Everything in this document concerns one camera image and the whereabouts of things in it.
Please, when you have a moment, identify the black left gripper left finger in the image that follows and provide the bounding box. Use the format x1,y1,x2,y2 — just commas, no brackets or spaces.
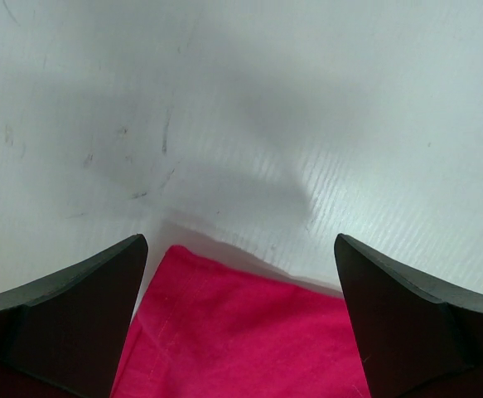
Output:
0,235,148,397

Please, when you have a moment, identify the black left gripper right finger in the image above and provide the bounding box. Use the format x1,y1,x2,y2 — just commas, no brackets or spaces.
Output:
334,234,483,397

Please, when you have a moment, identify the pink t-shirt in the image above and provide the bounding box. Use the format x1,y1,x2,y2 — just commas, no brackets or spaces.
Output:
112,245,369,398

